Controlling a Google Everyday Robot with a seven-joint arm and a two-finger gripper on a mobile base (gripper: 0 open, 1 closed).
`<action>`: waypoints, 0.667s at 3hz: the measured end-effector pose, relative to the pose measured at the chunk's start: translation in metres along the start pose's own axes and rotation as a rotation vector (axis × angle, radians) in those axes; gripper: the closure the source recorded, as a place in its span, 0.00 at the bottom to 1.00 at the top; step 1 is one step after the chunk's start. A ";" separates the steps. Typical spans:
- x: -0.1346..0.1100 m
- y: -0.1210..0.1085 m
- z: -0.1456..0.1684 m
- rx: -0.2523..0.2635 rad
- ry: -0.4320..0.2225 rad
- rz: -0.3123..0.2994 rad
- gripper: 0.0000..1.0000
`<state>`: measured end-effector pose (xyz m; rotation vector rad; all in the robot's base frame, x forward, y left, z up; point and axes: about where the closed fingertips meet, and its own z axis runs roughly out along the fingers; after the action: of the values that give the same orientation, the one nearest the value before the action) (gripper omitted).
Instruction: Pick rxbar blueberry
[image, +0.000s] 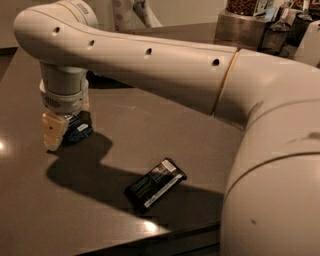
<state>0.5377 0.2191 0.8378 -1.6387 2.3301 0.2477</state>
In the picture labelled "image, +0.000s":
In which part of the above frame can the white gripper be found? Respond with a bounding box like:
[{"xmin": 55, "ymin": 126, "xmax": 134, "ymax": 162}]
[{"xmin": 39, "ymin": 80, "xmax": 90, "ymax": 151}]

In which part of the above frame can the blue rxbar blueberry wrapper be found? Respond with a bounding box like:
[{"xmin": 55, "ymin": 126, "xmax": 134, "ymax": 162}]
[{"xmin": 63, "ymin": 115, "xmax": 93, "ymax": 145}]

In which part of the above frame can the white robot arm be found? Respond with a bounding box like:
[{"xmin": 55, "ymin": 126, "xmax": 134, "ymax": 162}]
[{"xmin": 14, "ymin": 0, "xmax": 320, "ymax": 256}]

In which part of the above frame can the black snack bar wrapper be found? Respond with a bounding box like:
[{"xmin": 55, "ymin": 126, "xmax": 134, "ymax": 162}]
[{"xmin": 124, "ymin": 158, "xmax": 187, "ymax": 214}]

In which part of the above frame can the stainless steel box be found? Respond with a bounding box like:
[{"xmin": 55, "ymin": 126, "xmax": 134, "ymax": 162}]
[{"xmin": 214, "ymin": 8, "xmax": 294, "ymax": 51}]

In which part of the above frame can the jar of brown snacks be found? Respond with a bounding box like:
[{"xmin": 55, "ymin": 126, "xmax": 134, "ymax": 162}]
[{"xmin": 226, "ymin": 0, "xmax": 257, "ymax": 16}]

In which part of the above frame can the black mesh cup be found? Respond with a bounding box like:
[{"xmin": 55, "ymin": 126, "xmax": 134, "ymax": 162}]
[{"xmin": 257, "ymin": 22, "xmax": 291, "ymax": 55}]

